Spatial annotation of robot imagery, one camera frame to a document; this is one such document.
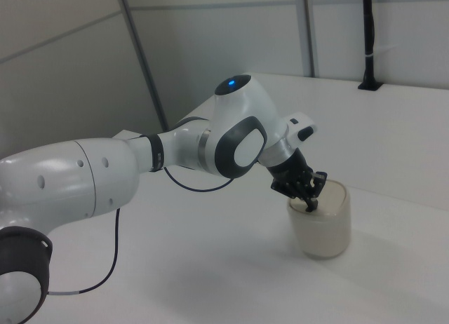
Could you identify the black camera pole with clamp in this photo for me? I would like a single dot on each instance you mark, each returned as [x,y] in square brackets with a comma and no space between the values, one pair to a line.
[369,57]

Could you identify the grey partition post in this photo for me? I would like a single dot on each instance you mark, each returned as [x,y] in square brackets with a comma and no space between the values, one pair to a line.
[144,57]
[308,33]

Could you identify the small white trash can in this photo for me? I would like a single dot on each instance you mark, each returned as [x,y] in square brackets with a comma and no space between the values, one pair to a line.
[326,233]

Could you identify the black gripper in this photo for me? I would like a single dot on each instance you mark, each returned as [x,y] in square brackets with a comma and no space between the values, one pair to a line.
[286,173]

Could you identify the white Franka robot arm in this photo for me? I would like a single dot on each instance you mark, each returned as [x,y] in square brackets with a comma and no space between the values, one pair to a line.
[87,169]

